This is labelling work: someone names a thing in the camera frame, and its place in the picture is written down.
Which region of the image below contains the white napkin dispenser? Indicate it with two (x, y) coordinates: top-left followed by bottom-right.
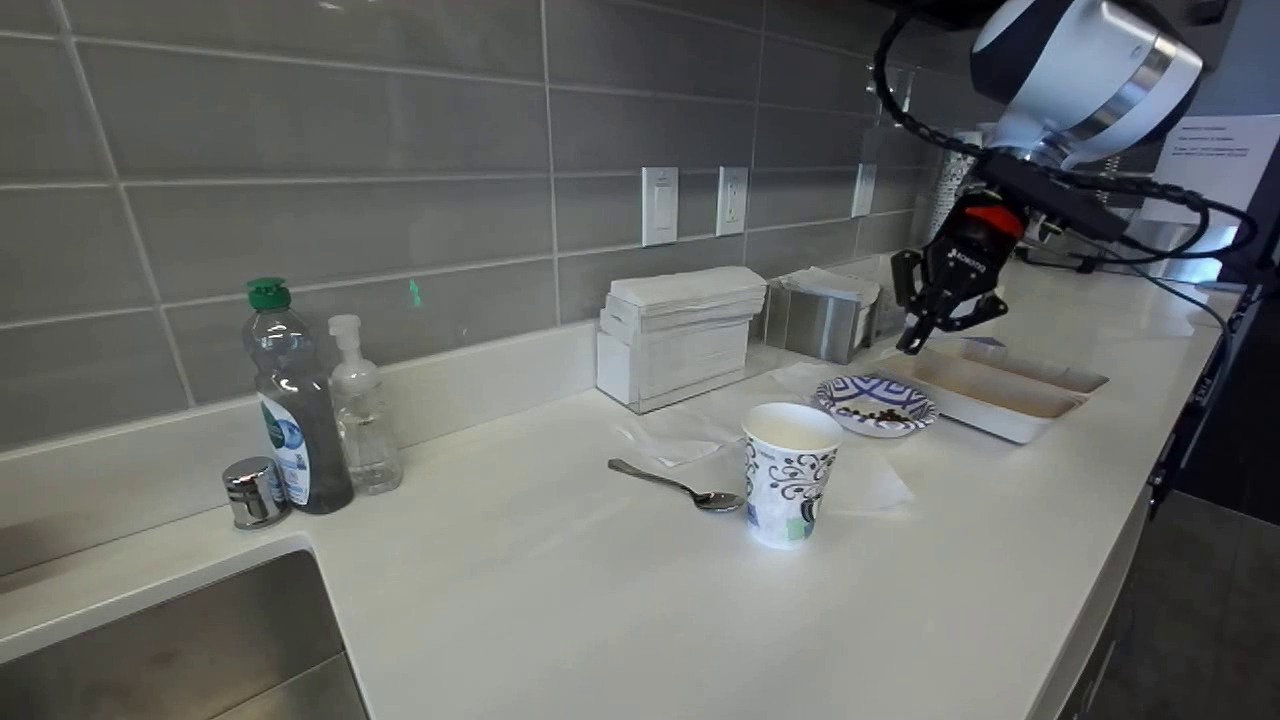
(592, 265), (773, 417)

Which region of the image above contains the thin black countertop cable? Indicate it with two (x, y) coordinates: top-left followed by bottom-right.
(1066, 252), (1233, 326)

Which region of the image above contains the white wall outlet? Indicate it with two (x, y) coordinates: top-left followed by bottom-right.
(635, 162), (684, 247)
(714, 162), (753, 241)

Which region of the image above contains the patterned paper cup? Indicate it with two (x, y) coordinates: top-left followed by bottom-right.
(742, 400), (847, 552)

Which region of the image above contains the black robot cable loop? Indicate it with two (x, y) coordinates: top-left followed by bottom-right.
(873, 10), (1257, 273)

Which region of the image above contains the metal napkin holder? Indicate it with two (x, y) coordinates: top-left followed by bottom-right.
(762, 265), (883, 368)

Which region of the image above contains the green capped dish soap bottle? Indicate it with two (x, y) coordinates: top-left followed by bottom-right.
(244, 273), (362, 517)

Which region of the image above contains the small metal sink stopper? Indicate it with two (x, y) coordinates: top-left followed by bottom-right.
(222, 450), (291, 533)

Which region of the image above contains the white paper napkin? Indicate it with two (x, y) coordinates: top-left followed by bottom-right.
(613, 404), (753, 471)
(823, 450), (923, 522)

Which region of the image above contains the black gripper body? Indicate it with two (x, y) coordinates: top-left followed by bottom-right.
(935, 194), (1033, 303)

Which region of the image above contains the beige clamshell takeout container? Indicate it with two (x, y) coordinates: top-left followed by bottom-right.
(922, 335), (1114, 450)

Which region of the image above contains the stainless steel sink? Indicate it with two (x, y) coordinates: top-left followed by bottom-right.
(0, 548), (377, 720)

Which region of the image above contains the blue white patterned paper bowl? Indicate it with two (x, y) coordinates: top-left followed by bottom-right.
(812, 370), (943, 442)

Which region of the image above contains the white paper sign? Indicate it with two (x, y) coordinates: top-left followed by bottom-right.
(1153, 110), (1265, 210)

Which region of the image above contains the clear plastic pump bottle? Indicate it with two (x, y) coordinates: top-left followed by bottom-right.
(323, 312), (408, 501)

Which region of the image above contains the metal spoon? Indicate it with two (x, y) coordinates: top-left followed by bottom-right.
(605, 455), (745, 517)

